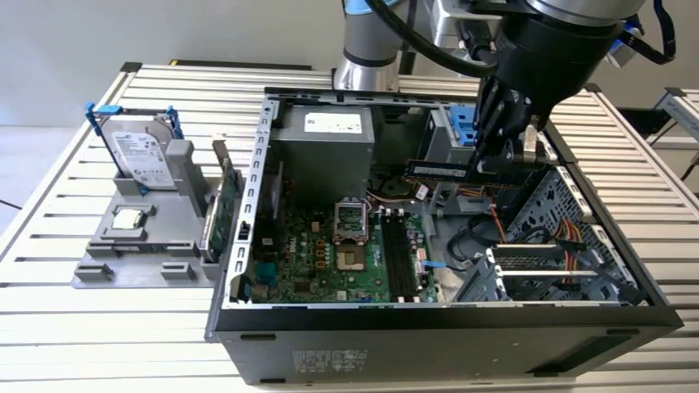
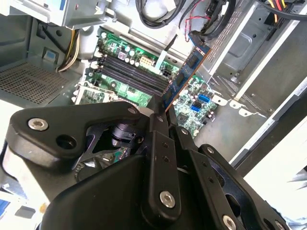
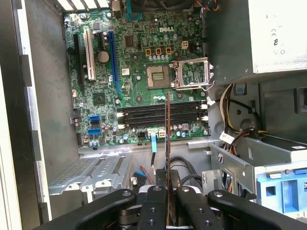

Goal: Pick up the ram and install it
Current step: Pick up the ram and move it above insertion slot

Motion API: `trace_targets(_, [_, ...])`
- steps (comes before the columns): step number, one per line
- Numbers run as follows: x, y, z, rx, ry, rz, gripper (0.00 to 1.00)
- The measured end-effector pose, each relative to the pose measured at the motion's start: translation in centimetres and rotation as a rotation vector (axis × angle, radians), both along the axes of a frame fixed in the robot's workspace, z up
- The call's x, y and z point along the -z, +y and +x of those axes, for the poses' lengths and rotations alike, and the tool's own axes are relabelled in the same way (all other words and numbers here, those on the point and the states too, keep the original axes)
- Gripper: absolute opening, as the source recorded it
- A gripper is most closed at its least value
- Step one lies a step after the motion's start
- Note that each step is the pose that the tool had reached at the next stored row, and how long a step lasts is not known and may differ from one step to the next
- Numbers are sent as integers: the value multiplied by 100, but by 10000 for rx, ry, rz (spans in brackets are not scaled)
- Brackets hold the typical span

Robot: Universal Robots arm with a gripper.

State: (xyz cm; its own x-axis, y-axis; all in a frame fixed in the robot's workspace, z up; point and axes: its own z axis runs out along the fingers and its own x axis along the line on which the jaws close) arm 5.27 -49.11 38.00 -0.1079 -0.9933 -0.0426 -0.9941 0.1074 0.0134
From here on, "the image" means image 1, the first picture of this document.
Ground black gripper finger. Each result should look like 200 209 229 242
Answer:
469 77 501 175
485 88 547 175

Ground blue plastic drive latch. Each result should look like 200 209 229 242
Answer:
447 104 483 147

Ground silver metal drive cage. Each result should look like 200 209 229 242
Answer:
419 104 548 215

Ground black round fan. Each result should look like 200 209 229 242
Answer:
376 174 421 201

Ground metal slat side table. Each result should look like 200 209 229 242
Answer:
647 86 699 181

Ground grey power supply unit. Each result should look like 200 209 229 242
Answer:
271 104 377 208

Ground perforated metal disk bay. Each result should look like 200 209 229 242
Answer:
455 241 642 307

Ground CPU socket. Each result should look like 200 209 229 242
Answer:
333 244 368 274

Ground green motherboard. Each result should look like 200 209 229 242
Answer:
248 203 443 306

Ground green graphics card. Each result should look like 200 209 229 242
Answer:
197 130 245 265

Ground black PC case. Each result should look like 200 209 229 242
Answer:
204 84 684 386

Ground grey parts rack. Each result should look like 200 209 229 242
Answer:
69 138 233 291

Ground hard disk in blue carrier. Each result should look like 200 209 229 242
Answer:
83 103 184 197

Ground silver CPU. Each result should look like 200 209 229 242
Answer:
111 210 144 229

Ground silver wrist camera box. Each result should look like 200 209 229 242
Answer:
603 22 648 69
432 0 477 47

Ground thick black gripper cable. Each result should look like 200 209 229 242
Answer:
364 0 501 78

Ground thin black camera cable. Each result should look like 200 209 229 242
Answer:
648 0 679 66

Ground thin orange wire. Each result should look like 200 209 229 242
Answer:
456 186 504 243

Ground power supply wire bundle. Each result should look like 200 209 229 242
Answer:
364 186 432 206

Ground orange yellow power wires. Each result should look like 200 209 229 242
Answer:
551 218 588 287

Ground black data cable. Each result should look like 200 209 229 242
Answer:
447 215 507 271

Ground wire locking lever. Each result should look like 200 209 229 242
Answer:
364 196 376 242

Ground blue-plug data cable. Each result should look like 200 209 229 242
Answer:
419 260 476 270

